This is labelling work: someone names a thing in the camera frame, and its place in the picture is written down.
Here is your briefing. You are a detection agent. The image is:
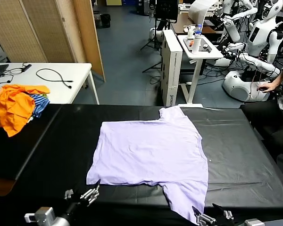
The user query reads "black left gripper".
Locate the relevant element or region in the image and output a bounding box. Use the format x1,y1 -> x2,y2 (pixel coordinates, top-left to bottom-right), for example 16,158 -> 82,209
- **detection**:
64,184 -> 100,221

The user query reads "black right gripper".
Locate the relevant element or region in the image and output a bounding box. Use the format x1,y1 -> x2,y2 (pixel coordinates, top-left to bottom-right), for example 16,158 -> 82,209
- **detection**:
193,203 -> 245,226

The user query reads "plain lavender t-shirt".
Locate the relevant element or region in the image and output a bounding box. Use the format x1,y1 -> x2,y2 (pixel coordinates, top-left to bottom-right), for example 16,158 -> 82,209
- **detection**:
86,105 -> 209,226

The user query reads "person right forearm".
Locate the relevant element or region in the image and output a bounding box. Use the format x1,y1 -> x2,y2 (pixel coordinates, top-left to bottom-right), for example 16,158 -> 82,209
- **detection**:
270,70 -> 283,89

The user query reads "large white robot base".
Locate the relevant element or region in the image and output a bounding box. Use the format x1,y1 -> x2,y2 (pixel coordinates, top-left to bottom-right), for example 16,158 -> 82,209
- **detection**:
222,70 -> 272,102

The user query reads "person right hand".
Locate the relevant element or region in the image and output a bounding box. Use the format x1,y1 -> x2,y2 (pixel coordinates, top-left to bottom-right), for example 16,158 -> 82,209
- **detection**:
257,82 -> 276,93

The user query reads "black table cover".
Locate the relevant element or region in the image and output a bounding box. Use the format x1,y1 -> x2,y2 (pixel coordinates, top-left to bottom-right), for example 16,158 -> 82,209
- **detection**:
14,104 -> 283,226

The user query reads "black side table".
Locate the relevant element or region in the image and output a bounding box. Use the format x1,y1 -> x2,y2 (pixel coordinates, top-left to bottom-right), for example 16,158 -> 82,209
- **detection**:
0,103 -> 63,196

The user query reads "blue striped garment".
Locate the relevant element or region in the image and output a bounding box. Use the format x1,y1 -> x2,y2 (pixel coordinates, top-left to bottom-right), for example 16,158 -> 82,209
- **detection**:
29,93 -> 50,118

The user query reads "orange garment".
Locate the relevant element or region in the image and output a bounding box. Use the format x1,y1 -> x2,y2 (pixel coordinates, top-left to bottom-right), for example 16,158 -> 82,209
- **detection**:
0,84 -> 50,137

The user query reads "person in grey t-shirt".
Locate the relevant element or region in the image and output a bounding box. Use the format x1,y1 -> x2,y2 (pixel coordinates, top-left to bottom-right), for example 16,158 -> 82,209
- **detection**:
240,63 -> 283,161

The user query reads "white table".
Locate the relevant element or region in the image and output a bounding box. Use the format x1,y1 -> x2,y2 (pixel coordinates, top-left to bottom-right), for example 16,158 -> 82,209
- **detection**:
0,62 -> 100,105

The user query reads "tall white cardboard box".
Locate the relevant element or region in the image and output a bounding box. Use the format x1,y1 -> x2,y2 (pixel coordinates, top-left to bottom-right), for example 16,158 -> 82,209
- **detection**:
160,29 -> 183,106

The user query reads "wooden panel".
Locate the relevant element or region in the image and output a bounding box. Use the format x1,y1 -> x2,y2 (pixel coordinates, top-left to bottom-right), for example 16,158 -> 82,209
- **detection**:
73,0 -> 106,82

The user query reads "white adjustable desk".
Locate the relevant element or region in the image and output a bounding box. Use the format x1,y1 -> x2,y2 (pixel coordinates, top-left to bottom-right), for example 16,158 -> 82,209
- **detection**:
177,34 -> 225,108

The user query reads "beige pegboard partition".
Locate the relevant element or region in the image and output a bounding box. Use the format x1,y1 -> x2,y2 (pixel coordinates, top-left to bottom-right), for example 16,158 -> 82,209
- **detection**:
0,0 -> 87,63

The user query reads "white tumbler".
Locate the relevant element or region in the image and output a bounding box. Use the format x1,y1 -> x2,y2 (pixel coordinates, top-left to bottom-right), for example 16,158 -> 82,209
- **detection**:
191,35 -> 201,54

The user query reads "black trash bin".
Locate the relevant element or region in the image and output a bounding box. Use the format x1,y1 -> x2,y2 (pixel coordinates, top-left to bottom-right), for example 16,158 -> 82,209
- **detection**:
100,13 -> 111,28

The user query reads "grey tray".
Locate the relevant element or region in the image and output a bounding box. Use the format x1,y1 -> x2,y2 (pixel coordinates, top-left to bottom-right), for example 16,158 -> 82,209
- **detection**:
183,37 -> 213,53

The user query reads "white humanoid robot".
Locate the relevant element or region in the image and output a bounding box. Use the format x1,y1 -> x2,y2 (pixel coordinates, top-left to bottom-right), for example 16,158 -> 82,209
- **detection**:
214,0 -> 283,76
220,0 -> 259,42

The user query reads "brown wooden desk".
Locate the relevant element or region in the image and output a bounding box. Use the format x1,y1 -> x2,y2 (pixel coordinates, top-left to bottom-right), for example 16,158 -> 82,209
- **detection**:
171,11 -> 225,35

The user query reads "black monitor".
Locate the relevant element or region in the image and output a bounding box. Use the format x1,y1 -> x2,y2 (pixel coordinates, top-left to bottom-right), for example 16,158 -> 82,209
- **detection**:
154,0 -> 179,23

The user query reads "white curved shell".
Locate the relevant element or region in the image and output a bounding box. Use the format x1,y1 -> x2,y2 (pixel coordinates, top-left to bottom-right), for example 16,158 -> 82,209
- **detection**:
188,0 -> 215,24

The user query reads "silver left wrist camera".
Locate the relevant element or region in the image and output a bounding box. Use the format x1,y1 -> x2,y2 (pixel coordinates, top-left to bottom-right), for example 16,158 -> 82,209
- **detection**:
24,206 -> 56,224

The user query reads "thick black cable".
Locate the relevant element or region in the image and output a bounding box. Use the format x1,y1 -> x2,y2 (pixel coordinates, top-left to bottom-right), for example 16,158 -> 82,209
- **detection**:
35,68 -> 74,89

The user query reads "thin black cable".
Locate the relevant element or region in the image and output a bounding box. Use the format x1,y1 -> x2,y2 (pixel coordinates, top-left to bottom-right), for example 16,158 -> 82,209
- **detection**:
0,67 -> 24,83

